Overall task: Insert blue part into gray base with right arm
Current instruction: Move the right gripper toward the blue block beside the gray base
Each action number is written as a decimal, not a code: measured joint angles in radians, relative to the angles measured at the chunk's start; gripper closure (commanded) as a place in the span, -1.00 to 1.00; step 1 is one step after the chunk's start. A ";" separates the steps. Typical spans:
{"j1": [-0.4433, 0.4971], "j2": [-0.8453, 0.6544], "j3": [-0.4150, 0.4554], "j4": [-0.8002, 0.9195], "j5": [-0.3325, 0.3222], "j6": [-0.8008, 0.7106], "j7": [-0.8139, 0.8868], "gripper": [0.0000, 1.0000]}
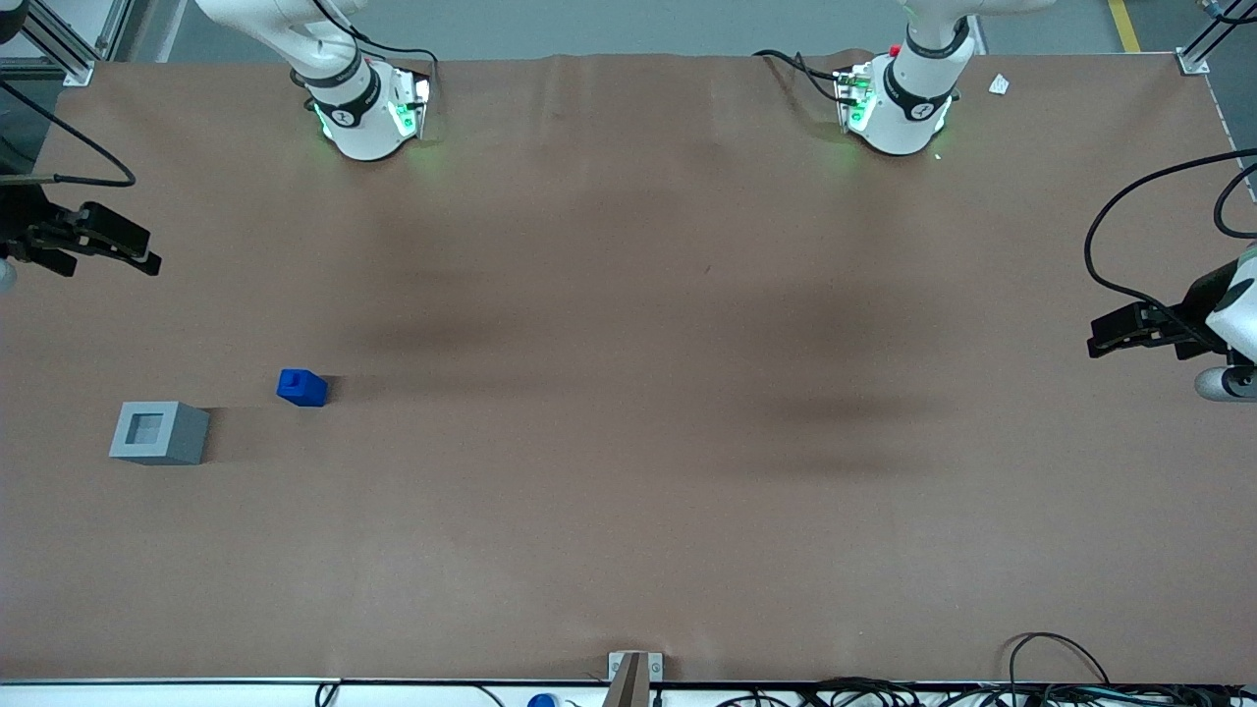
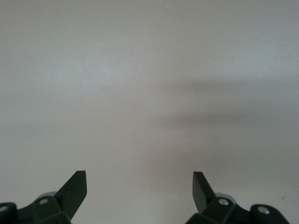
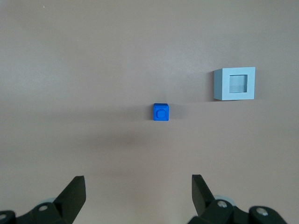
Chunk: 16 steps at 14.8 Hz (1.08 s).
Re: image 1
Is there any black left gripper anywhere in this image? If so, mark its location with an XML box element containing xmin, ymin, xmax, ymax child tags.
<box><xmin>1086</xmin><ymin>259</ymin><xmax>1244</xmax><ymax>360</ymax></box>

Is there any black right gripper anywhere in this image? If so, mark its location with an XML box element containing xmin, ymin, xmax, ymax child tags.
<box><xmin>0</xmin><ymin>180</ymin><xmax>163</xmax><ymax>278</ymax></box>

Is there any small blue plastic part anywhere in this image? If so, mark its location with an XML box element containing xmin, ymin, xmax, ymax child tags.
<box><xmin>277</xmin><ymin>368</ymin><xmax>329</xmax><ymax>408</ymax></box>

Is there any gray square base block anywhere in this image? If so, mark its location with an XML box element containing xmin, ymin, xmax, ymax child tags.
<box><xmin>108</xmin><ymin>401</ymin><xmax>211</xmax><ymax>465</ymax></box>

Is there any large table cover sheet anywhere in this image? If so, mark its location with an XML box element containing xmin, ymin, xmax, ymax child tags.
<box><xmin>0</xmin><ymin>49</ymin><xmax>1257</xmax><ymax>685</ymax></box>

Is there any long black left gripper cable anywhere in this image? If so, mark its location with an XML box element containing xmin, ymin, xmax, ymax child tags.
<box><xmin>1083</xmin><ymin>147</ymin><xmax>1257</xmax><ymax>335</ymax></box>

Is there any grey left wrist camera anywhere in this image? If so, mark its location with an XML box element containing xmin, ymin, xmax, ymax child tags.
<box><xmin>1194</xmin><ymin>364</ymin><xmax>1257</xmax><ymax>404</ymax></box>

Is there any short black looped cable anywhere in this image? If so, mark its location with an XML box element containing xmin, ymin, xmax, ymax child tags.
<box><xmin>1214</xmin><ymin>160</ymin><xmax>1257</xmax><ymax>240</ymax></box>

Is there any black arched loop cable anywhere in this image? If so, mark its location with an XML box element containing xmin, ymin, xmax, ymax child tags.
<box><xmin>1007</xmin><ymin>631</ymin><xmax>1112</xmax><ymax>690</ymax></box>

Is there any black right arm base cable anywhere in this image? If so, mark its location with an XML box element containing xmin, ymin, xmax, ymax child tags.
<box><xmin>312</xmin><ymin>0</ymin><xmax>440</xmax><ymax>104</ymax></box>

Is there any black arm base cable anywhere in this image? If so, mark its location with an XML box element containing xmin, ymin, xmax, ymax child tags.
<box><xmin>312</xmin><ymin>0</ymin><xmax>440</xmax><ymax>104</ymax></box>
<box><xmin>752</xmin><ymin>48</ymin><xmax>851</xmax><ymax>105</ymax></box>

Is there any black left arm base cable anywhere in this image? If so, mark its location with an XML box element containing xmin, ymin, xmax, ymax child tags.
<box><xmin>752</xmin><ymin>48</ymin><xmax>851</xmax><ymax>105</ymax></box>

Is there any tangled black cable bundle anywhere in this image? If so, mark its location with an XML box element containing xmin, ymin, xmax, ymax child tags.
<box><xmin>715</xmin><ymin>675</ymin><xmax>1257</xmax><ymax>707</ymax></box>

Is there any grey metal table bracket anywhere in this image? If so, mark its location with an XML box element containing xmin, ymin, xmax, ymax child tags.
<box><xmin>607</xmin><ymin>650</ymin><xmax>665</xmax><ymax>683</ymax></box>

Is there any brown camera mount post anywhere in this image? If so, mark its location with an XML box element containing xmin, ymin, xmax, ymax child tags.
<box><xmin>602</xmin><ymin>653</ymin><xmax>650</xmax><ymax>707</ymax></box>

